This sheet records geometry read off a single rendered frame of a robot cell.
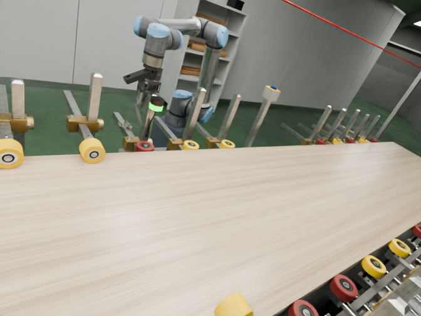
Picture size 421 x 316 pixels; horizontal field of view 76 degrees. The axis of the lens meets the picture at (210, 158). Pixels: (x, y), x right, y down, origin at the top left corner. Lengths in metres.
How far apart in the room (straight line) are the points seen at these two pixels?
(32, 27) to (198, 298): 3.46
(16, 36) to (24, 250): 3.20
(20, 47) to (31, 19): 0.33
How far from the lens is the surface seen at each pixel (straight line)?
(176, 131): 2.17
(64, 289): 0.75
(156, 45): 1.25
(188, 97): 2.17
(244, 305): 0.72
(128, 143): 1.33
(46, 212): 0.90
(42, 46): 3.87
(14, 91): 1.14
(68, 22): 3.84
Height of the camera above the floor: 1.53
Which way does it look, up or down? 28 degrees down
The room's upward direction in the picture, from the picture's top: 21 degrees clockwise
